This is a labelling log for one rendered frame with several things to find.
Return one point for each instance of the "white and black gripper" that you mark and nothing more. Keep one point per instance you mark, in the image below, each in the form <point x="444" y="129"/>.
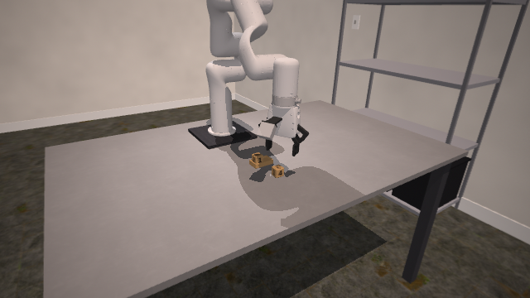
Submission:
<point x="289" y="126"/>

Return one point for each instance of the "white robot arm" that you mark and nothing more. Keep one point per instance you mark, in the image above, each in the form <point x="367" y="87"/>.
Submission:
<point x="225" y="43"/>

